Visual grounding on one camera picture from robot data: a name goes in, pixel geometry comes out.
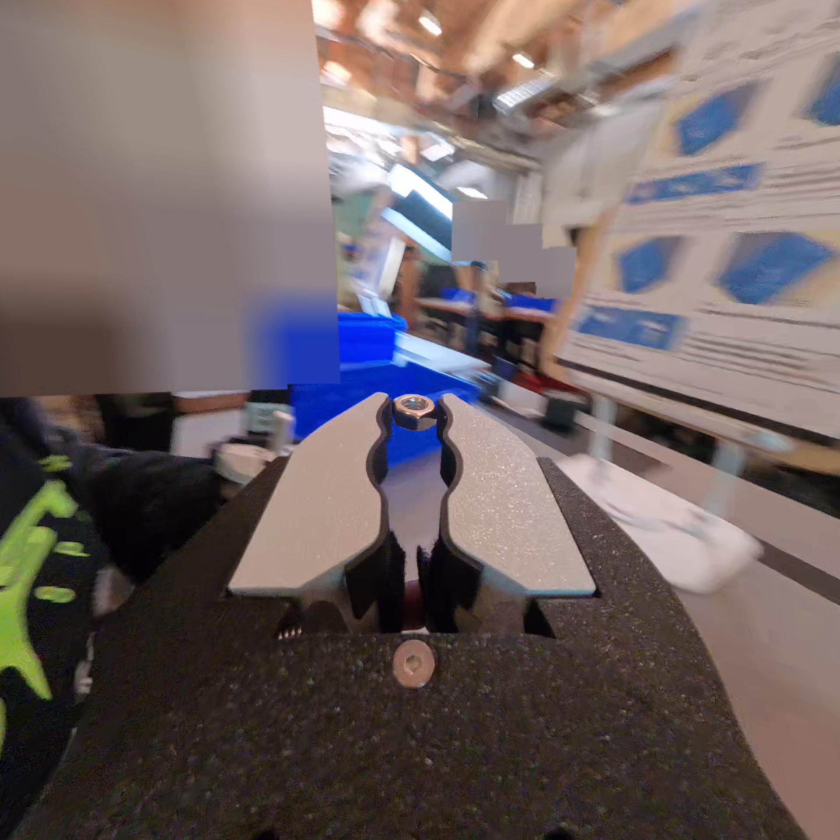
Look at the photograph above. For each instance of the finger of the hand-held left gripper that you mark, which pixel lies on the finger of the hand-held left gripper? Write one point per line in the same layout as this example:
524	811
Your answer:
243	462

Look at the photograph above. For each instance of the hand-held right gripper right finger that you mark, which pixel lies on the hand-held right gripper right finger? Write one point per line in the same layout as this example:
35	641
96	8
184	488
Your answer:
512	519

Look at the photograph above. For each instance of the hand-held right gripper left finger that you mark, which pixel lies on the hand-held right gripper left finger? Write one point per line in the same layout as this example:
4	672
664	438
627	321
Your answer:
315	519

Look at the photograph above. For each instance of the blue plastic box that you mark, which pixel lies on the blue plastic box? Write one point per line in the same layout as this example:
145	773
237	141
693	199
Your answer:
328	400

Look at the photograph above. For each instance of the silver hex nut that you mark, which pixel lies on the silver hex nut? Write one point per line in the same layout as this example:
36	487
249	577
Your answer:
415	411

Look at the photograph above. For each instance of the person's left forearm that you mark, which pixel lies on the person's left forearm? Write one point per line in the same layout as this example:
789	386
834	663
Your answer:
158	505

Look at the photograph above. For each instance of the small black box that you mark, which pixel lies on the small black box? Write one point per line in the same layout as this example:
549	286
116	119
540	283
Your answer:
562	410

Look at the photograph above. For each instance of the blue plastic bin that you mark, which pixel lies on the blue plastic bin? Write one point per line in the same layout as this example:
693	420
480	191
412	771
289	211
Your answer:
368	337

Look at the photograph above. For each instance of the person's black printed shirt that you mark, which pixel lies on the person's black printed shirt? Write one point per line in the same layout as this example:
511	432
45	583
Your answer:
40	591

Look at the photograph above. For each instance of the studio light on stand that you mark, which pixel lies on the studio light on stand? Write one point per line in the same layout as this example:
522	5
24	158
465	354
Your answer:
420	210

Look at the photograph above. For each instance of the sign on white stand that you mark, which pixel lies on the sign on white stand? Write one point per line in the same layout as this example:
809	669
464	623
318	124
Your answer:
709	263

